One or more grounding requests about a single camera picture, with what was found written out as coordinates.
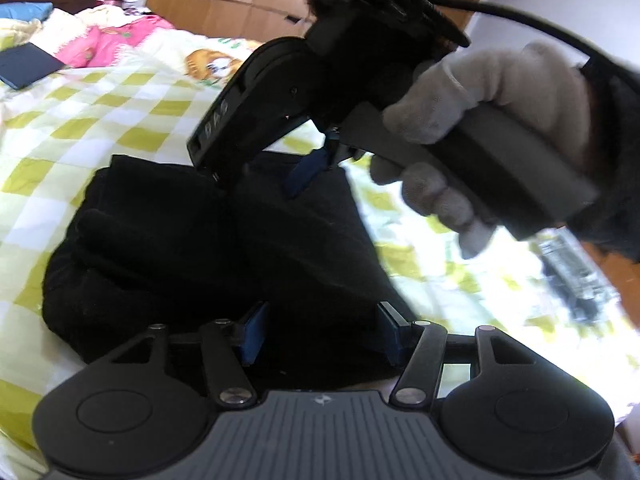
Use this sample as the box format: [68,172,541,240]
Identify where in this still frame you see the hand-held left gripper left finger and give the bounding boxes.
[107,301,271,408]

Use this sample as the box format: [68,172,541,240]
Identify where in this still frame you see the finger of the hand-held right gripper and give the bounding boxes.
[282,147,331,199]
[322,126,363,163]

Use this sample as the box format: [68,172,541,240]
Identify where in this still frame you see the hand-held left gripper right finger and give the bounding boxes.
[376,301,532,408]

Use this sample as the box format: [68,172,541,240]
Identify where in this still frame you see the black pants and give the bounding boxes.
[41,151,403,386]

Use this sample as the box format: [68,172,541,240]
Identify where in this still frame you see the person's right forearm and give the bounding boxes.
[565,55,640,264]

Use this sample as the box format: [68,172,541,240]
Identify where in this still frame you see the person's right hand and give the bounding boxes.
[369,41,594,261]

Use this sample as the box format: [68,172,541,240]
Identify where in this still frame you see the wooden wardrobe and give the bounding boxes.
[147,0,488,56]

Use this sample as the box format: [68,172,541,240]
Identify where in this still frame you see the cartoon printed quilt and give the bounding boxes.
[30,6,271,92]

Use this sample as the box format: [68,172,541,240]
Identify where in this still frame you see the yellow checkered bed sheet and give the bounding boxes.
[0,17,640,476]

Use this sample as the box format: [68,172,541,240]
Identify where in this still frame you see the pile of clothes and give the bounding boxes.
[97,0,151,16]

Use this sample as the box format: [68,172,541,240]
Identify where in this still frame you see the grey black object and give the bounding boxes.
[536,227,622,327]

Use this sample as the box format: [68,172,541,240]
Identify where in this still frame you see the dark blue folded cloth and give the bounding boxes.
[0,42,66,91]

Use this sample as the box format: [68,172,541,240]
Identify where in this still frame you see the blue pillow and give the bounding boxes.
[0,2,53,21]

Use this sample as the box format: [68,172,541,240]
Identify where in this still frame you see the black cable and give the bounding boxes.
[422,0,640,83]

